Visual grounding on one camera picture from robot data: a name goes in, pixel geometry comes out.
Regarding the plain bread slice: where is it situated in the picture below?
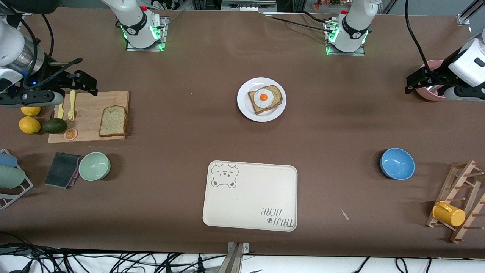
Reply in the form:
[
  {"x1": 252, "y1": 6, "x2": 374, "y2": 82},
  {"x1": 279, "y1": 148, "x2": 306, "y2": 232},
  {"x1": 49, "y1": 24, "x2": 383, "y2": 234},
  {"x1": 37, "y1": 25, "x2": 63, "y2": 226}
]
[{"x1": 99, "y1": 106, "x2": 128, "y2": 138}]

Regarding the fried egg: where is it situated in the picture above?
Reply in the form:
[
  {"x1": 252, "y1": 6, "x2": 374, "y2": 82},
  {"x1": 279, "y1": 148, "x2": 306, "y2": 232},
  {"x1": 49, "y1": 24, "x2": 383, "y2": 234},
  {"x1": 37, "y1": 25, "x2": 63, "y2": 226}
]
[{"x1": 253, "y1": 89, "x2": 274, "y2": 108}]

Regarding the white round plate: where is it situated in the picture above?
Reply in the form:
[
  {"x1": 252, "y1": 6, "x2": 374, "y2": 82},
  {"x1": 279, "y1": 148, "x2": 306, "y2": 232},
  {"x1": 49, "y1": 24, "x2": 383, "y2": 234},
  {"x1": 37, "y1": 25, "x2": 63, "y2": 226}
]
[{"x1": 237, "y1": 77, "x2": 287, "y2": 122}]

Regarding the pink bowl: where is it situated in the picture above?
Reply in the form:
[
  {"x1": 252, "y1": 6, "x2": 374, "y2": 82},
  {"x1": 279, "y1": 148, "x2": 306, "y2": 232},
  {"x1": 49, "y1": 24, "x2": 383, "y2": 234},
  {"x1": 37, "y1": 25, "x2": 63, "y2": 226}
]
[{"x1": 415, "y1": 60, "x2": 455, "y2": 102}]

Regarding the yellow plastic fork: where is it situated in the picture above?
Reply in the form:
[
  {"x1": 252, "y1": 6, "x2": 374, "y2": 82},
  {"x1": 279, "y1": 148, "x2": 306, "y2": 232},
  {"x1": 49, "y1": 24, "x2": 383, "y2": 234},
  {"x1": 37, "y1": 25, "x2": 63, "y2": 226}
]
[{"x1": 68, "y1": 90, "x2": 77, "y2": 122}]

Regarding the wooden cutting board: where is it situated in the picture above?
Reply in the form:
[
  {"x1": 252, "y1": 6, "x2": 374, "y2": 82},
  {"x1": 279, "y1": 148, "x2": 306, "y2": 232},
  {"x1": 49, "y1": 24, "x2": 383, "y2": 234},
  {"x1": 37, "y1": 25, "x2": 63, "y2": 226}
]
[{"x1": 48, "y1": 90, "x2": 130, "y2": 144}]

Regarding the dark green avocado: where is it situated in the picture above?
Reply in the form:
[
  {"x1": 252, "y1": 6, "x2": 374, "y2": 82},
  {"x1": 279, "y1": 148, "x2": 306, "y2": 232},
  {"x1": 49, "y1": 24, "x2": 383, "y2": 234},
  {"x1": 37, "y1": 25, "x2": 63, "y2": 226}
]
[{"x1": 42, "y1": 118, "x2": 67, "y2": 134}]

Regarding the blue bowl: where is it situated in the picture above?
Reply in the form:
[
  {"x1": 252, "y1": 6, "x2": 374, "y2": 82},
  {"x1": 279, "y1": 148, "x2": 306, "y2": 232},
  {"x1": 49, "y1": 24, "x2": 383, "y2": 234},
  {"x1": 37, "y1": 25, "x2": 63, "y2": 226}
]
[{"x1": 380, "y1": 148, "x2": 415, "y2": 180}]

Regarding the mint green bowl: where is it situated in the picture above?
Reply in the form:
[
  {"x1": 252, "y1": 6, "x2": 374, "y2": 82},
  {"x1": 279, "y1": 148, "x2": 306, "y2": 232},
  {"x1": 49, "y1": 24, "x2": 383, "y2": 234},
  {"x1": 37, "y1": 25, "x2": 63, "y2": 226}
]
[{"x1": 78, "y1": 152, "x2": 111, "y2": 181}]

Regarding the dark grey folded cloth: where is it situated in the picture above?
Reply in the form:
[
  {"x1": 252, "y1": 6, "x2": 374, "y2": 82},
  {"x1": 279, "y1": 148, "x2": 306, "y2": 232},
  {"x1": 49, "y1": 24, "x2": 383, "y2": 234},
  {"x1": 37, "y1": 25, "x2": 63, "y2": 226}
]
[{"x1": 44, "y1": 152, "x2": 83, "y2": 189}]

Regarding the wooden peg rack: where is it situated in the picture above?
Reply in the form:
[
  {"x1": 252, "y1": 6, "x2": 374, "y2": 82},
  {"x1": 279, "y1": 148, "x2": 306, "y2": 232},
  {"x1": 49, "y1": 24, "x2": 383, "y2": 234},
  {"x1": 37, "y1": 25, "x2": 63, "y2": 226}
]
[{"x1": 426, "y1": 160, "x2": 485, "y2": 243}]

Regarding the pale green cup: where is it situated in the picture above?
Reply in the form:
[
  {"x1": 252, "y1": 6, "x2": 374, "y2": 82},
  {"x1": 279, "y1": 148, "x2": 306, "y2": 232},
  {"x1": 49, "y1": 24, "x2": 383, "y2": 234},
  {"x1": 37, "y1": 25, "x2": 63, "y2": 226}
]
[{"x1": 0, "y1": 166, "x2": 26, "y2": 189}]

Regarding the yellow mug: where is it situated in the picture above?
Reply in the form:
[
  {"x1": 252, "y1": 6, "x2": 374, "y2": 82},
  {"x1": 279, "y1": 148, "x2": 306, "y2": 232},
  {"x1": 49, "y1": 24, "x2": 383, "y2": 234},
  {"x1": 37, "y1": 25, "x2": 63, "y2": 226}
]
[{"x1": 432, "y1": 201, "x2": 466, "y2": 227}]

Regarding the beige bear print tray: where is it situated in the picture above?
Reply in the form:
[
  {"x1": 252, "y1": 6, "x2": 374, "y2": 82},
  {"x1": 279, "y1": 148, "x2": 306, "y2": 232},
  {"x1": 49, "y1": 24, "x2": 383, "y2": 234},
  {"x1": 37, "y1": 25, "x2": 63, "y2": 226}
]
[{"x1": 202, "y1": 160, "x2": 298, "y2": 232}]

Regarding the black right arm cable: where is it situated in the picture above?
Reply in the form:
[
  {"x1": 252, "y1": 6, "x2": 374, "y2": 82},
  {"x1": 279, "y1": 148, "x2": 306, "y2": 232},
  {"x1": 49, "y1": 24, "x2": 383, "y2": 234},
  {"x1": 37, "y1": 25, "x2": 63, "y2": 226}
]
[{"x1": 15, "y1": 13, "x2": 83, "y2": 89}]

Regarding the aluminium profile rail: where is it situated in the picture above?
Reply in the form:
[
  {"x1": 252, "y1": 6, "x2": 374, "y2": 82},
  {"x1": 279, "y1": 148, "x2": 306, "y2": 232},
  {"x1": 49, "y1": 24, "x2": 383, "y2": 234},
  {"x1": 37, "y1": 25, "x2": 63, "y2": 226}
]
[{"x1": 457, "y1": 0, "x2": 485, "y2": 25}]

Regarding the white wire rack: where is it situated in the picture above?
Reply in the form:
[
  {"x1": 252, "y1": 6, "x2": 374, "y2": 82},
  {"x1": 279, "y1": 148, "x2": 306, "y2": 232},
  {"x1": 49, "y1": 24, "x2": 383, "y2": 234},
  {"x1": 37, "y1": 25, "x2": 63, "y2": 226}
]
[{"x1": 0, "y1": 149, "x2": 34, "y2": 209}]

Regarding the black cable on table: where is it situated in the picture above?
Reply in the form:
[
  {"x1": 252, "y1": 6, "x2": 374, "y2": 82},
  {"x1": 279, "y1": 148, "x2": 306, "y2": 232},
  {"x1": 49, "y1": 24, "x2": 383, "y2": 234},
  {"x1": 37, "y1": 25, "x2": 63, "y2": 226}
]
[{"x1": 265, "y1": 14, "x2": 335, "y2": 33}]

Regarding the black cable tangle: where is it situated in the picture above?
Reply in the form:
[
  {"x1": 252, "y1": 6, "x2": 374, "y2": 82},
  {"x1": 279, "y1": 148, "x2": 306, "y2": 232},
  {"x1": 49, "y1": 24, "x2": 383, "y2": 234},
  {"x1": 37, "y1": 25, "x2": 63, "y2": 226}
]
[{"x1": 0, "y1": 243, "x2": 228, "y2": 273}]

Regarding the metal frame structure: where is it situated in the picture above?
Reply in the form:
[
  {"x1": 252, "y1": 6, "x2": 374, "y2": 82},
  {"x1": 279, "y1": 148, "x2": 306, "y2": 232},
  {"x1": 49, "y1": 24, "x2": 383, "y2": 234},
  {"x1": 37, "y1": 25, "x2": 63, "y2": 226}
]
[{"x1": 191, "y1": 0, "x2": 304, "y2": 13}]

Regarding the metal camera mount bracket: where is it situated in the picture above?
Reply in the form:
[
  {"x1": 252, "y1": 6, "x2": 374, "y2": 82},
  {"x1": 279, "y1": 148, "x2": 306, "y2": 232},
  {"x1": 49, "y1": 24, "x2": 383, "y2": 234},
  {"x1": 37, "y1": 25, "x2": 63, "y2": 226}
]
[{"x1": 222, "y1": 242, "x2": 249, "y2": 273}]

